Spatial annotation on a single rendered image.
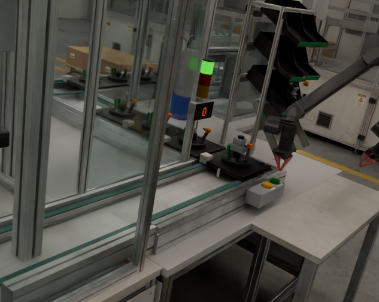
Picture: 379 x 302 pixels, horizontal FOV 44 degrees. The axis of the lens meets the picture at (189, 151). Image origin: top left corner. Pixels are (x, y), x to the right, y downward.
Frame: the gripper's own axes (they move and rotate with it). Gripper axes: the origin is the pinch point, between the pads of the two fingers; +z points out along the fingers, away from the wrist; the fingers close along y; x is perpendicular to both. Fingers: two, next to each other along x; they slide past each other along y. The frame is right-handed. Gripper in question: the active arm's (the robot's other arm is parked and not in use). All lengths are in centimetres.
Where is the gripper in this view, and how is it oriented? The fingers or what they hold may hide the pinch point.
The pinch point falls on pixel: (279, 169)
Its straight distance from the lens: 203.8
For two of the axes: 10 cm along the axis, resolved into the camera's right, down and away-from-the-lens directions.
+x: 7.9, 3.1, -5.3
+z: -1.5, 9.3, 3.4
